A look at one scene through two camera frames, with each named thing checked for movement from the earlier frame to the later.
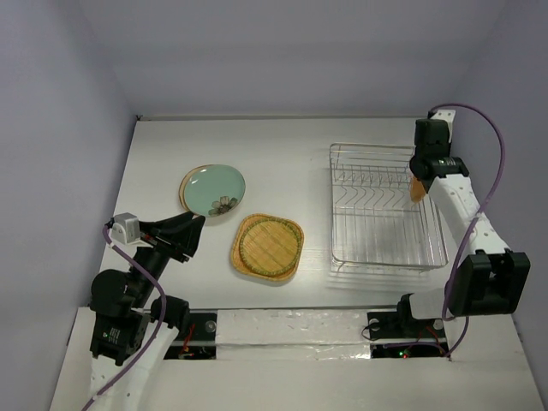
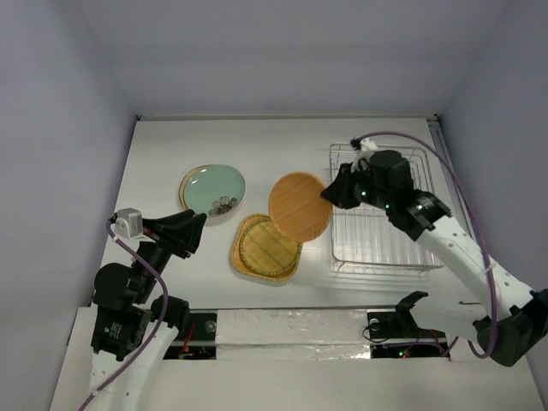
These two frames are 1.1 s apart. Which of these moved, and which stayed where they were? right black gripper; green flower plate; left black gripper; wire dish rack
Moved: right black gripper
Stayed: wire dish rack; green flower plate; left black gripper
